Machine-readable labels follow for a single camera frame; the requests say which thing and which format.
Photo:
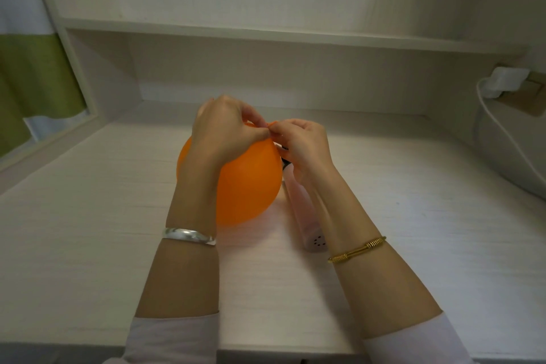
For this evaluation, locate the person's left forearm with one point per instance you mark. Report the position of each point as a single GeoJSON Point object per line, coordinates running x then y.
{"type": "Point", "coordinates": [183, 257]}

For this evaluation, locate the pale pink sleeve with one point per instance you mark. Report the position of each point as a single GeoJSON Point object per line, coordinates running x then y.
{"type": "Point", "coordinates": [418, 344]}
{"type": "Point", "coordinates": [170, 340]}

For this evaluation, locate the green and white curtain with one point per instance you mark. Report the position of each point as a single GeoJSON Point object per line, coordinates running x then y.
{"type": "Point", "coordinates": [30, 78]}

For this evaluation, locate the pink black balloon pump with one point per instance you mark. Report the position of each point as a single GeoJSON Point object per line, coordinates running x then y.
{"type": "Point", "coordinates": [305, 206]}

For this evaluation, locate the pale pink left sleeve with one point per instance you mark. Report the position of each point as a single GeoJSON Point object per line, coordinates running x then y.
{"type": "Point", "coordinates": [170, 340]}

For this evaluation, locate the person's left hand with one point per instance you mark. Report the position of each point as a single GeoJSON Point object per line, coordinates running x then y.
{"type": "Point", "coordinates": [222, 133]}

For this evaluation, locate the person's right hand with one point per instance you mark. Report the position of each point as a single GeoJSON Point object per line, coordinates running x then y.
{"type": "Point", "coordinates": [305, 144]}

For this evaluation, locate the orange balloon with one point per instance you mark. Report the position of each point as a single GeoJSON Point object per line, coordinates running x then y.
{"type": "Point", "coordinates": [247, 189]}

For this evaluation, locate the person's right forearm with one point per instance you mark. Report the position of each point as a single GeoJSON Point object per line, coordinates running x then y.
{"type": "Point", "coordinates": [367, 257]}

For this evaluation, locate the pale pink right sleeve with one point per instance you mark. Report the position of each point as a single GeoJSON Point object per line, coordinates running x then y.
{"type": "Point", "coordinates": [418, 344]}

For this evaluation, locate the white power adapter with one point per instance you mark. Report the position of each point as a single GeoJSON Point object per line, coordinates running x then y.
{"type": "Point", "coordinates": [505, 80]}

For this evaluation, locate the beige wall socket plate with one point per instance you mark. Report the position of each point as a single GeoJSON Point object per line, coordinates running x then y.
{"type": "Point", "coordinates": [531, 97]}

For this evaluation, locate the cream wooden shelf board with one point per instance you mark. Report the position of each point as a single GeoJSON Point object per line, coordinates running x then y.
{"type": "Point", "coordinates": [277, 37]}

